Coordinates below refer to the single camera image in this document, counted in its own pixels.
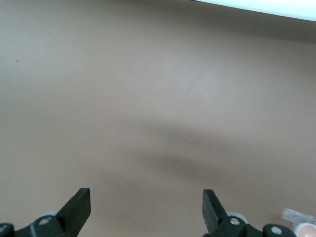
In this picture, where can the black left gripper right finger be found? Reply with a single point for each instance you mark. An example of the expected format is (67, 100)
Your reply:
(213, 217)

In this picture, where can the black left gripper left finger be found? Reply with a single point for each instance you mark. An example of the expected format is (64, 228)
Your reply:
(74, 214)

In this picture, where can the clear plastic egg carton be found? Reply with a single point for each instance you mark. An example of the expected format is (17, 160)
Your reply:
(297, 223)

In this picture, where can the brown egg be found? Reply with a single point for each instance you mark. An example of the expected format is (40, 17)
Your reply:
(307, 230)

